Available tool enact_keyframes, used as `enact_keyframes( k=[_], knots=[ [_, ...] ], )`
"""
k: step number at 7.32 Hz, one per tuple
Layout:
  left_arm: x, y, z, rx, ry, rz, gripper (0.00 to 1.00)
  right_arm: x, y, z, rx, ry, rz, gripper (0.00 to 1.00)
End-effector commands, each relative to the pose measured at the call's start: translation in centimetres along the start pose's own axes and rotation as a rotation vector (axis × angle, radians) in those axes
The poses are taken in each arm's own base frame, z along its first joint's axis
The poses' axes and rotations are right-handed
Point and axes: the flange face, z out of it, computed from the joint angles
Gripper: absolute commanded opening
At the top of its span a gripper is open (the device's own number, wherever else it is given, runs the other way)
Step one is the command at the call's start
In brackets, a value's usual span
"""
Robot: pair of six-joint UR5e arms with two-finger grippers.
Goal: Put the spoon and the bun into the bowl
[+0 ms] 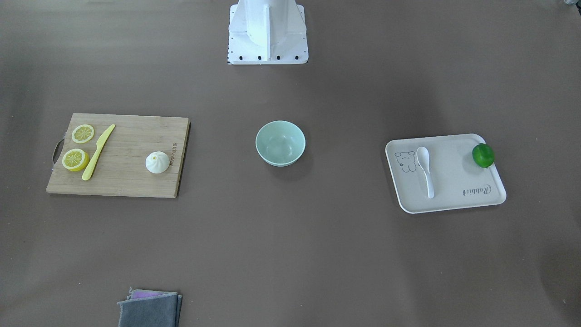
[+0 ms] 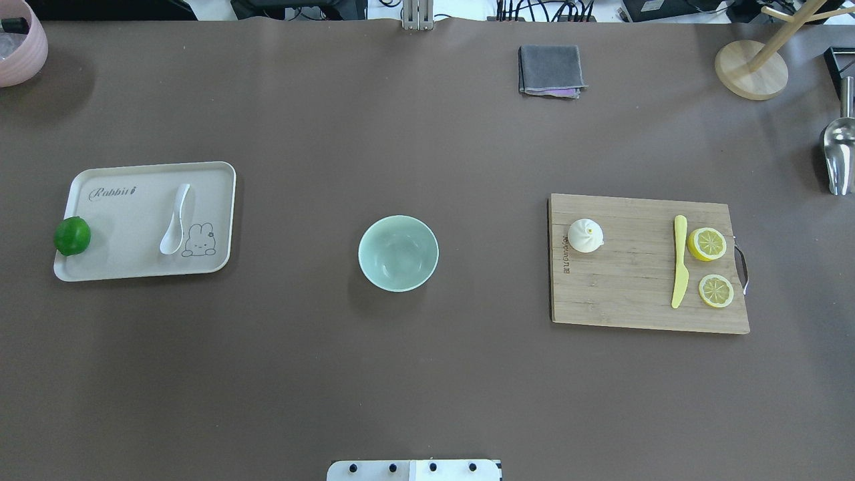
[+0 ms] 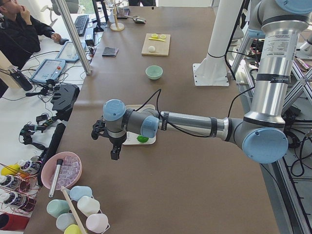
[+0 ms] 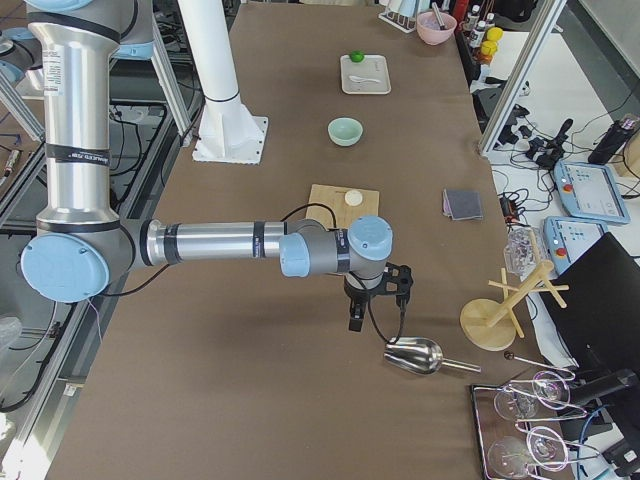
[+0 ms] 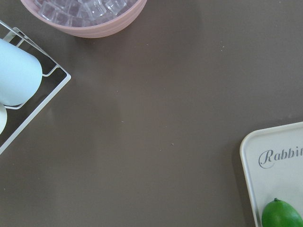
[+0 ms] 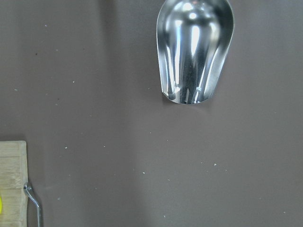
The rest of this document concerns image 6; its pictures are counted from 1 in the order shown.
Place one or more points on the metal scoop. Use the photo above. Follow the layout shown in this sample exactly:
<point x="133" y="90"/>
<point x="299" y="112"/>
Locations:
<point x="193" y="39"/>

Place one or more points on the wooden cutting board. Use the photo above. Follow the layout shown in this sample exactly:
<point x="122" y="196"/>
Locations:
<point x="13" y="176"/>

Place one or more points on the yellow lemon half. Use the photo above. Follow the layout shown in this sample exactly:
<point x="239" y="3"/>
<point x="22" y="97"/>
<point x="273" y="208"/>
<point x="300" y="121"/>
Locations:
<point x="0" y="204"/>

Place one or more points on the metal cutting board handle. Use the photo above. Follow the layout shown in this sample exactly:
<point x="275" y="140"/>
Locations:
<point x="29" y="192"/>

